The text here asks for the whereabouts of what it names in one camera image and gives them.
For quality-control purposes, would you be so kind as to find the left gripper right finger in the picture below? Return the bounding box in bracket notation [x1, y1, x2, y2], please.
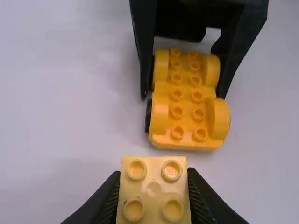
[187, 167, 246, 224]

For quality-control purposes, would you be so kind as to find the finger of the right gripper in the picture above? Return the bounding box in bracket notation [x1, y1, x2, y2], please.
[129, 0, 156, 100]
[211, 0, 268, 99]

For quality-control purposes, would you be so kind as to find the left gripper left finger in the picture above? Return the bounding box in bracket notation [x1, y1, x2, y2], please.
[59, 170, 121, 224]

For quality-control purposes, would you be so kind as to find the yellow toy car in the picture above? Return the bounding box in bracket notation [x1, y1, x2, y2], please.
[143, 47, 232, 152]

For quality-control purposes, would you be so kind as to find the yellow toy brick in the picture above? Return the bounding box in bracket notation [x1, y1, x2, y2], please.
[115, 154, 192, 224]

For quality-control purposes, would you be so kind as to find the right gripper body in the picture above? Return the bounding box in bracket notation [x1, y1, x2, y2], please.
[153, 0, 244, 44]

